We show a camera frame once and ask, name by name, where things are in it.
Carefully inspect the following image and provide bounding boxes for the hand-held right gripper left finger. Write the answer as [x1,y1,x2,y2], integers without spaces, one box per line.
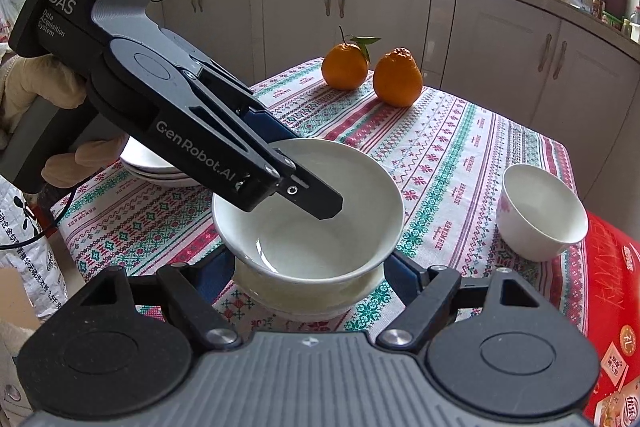
[77,249,244,351]

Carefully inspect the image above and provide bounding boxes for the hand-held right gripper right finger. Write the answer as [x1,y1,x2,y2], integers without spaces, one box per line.
[376,251,544,351]

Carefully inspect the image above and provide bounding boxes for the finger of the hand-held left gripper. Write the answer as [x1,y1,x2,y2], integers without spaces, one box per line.
[125,104,346,222]
[189,58,302,151]

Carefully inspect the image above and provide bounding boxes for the white fruit-print plate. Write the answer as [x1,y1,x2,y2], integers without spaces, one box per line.
[120,136,183,174]
[122,167,193,182]

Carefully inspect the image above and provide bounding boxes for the white pink-floral bowl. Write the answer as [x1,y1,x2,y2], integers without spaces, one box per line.
[232,257,387,317]
[496,164,590,263]
[212,138,405,286]

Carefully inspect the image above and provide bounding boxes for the person's left hand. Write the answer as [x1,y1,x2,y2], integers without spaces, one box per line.
[0,56,129,186]

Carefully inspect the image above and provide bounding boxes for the orange with green leaf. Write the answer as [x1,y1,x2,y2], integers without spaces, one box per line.
[321,26,382,91]

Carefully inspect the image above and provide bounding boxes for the bumpy orange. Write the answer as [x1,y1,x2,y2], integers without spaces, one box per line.
[373,48,424,108]

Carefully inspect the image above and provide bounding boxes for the patterned tablecloth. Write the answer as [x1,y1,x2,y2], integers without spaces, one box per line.
[50,57,591,338]

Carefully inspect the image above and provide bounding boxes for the white printed sack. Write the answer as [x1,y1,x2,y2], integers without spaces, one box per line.
[0,0,68,323]

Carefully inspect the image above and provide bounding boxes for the red gift box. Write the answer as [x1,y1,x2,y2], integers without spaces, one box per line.
[582,209,640,427]

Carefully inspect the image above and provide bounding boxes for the white kitchen cabinets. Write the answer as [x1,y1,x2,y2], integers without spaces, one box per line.
[160,0,640,208]

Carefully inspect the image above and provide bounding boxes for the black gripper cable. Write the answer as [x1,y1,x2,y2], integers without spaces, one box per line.
[0,184,78,253]

